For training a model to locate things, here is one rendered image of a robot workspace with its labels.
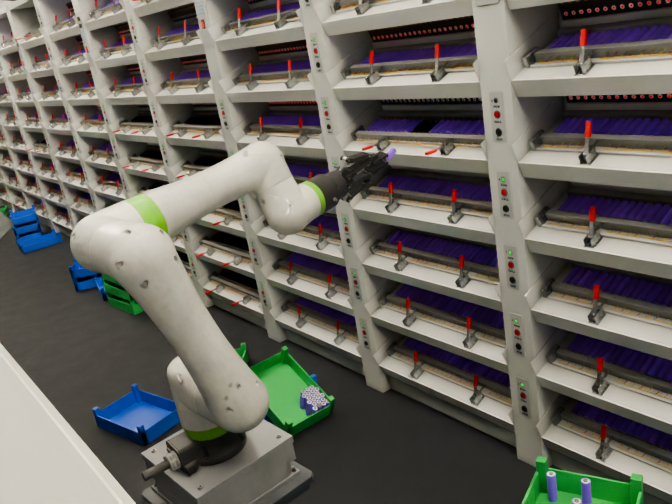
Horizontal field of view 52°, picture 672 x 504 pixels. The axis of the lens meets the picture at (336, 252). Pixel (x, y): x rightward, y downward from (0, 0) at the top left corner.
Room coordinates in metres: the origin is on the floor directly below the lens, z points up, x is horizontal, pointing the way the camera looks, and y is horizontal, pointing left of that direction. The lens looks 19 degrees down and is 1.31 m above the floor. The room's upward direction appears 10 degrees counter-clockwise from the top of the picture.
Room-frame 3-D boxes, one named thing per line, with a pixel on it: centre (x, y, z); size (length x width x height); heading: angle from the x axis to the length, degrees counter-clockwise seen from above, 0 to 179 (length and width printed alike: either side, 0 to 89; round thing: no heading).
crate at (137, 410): (2.31, 0.84, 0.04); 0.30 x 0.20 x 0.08; 49
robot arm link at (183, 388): (1.44, 0.36, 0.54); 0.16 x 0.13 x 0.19; 40
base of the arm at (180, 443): (1.42, 0.42, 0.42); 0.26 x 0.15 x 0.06; 123
